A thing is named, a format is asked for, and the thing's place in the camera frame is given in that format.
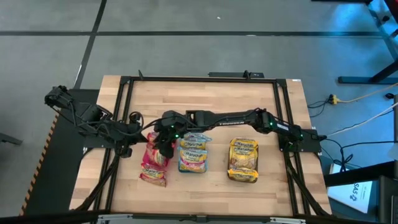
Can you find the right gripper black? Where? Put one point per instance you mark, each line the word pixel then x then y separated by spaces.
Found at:
pixel 171 124

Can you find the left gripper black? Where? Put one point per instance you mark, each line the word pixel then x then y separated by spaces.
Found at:
pixel 133 133

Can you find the red plastic bin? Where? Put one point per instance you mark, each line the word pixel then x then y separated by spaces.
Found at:
pixel 145 157

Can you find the black plastic bin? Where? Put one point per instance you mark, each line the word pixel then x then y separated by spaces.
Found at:
pixel 228 166

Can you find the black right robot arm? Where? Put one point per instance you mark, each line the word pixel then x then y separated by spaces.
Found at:
pixel 242 119

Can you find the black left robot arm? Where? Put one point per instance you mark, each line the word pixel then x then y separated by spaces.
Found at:
pixel 90 119

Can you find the black furniture foot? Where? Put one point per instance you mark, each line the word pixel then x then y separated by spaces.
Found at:
pixel 9 139

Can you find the white printed paper sign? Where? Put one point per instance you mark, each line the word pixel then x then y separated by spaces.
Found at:
pixel 348 193

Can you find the black desk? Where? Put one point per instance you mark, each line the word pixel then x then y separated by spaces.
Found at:
pixel 388 199

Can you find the black aluminium table frame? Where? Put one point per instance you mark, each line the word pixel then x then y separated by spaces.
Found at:
pixel 202 78

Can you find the black bracket bar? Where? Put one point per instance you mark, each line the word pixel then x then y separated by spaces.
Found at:
pixel 230 74

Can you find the silver table edge rail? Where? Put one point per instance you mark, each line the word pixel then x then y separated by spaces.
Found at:
pixel 280 220

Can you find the black desk leg frame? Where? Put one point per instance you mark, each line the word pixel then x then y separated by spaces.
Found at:
pixel 357 80

